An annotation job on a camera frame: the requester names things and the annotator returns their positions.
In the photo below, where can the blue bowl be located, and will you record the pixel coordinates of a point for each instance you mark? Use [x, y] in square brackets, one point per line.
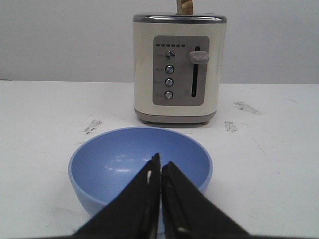
[102, 167]

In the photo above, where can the toast slice in toaster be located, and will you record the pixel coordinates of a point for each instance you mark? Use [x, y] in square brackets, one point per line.
[184, 7]

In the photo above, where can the cream two-slot toaster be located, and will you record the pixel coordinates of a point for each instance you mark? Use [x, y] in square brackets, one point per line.
[177, 66]

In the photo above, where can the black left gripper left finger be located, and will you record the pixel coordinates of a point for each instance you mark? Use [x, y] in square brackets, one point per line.
[134, 213]

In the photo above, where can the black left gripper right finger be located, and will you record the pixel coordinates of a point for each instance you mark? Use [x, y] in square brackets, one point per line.
[187, 214]

